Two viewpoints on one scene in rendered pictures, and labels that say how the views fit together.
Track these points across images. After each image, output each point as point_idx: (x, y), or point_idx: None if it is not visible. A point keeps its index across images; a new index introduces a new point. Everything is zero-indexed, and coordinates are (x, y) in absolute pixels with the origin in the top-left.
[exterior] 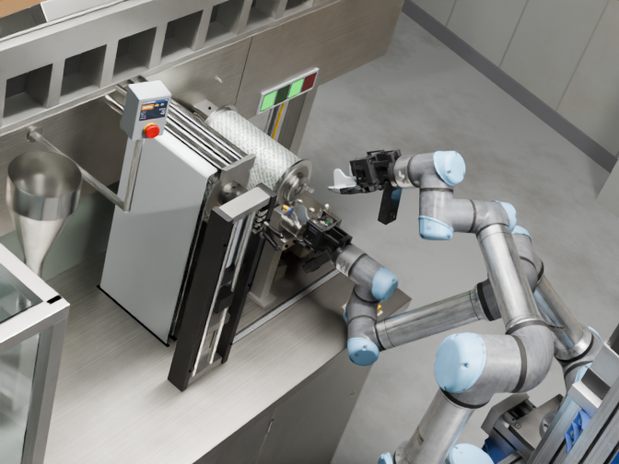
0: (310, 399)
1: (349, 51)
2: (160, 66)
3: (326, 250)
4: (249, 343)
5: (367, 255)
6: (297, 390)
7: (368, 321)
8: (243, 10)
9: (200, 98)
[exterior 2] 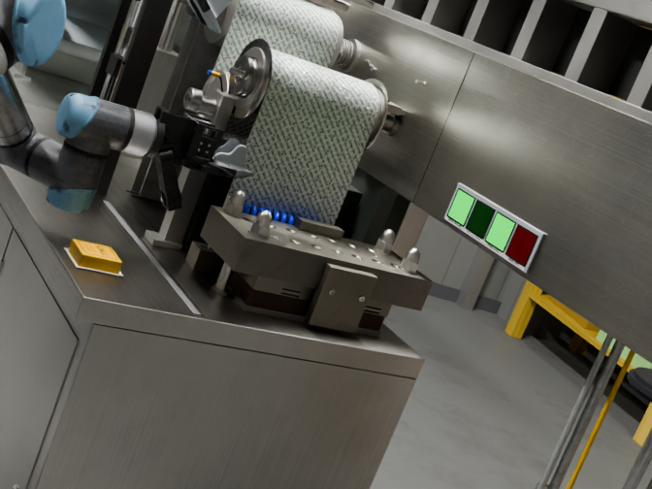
0: (14, 325)
1: (610, 265)
2: (390, 10)
3: (226, 310)
4: (97, 206)
5: (128, 112)
6: (10, 205)
7: (38, 134)
8: (478, 0)
9: (403, 100)
